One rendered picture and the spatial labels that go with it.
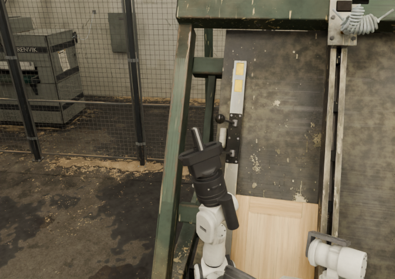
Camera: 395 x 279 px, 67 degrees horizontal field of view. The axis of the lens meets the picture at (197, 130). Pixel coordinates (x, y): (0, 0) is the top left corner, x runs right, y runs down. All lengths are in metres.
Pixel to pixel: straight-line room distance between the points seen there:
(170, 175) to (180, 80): 0.40
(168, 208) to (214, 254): 0.33
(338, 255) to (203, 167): 0.37
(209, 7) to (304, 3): 0.37
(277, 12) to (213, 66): 0.34
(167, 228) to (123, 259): 1.49
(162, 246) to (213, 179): 0.54
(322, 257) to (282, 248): 0.49
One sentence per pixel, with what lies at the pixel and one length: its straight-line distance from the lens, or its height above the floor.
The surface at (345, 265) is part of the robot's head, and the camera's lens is 0.77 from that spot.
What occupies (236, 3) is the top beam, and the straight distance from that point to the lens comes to 1.30.
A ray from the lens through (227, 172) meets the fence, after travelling 1.20.
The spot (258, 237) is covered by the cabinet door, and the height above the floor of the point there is 1.11.
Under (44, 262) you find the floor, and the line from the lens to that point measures 2.90.
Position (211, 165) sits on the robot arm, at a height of 1.55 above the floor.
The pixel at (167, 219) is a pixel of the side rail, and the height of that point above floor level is 1.15.
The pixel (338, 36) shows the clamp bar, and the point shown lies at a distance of 1.27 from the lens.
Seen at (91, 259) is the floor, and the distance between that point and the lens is 2.79.
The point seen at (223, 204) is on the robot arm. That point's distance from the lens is 0.82.
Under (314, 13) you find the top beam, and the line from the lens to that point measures 1.30.
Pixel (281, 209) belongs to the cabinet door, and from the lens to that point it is 1.23.
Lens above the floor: 1.97
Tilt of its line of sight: 25 degrees down
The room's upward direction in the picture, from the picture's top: straight up
